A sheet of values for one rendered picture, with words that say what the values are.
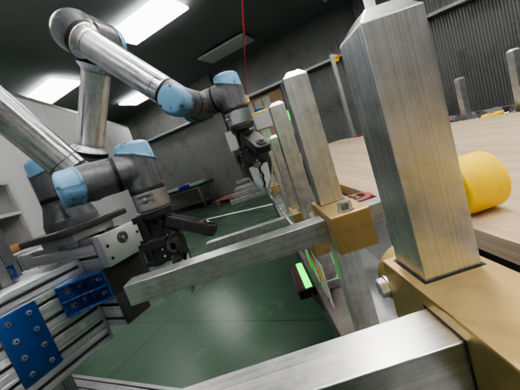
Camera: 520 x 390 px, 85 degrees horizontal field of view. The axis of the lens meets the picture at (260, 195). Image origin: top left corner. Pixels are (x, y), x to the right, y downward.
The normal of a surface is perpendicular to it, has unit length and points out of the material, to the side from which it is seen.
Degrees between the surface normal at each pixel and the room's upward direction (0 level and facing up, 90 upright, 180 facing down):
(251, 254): 90
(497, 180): 79
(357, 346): 0
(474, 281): 0
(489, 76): 90
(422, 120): 90
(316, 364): 0
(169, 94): 90
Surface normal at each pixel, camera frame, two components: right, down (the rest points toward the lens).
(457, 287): -0.31, -0.94
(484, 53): -0.40, 0.27
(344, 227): 0.04, 0.14
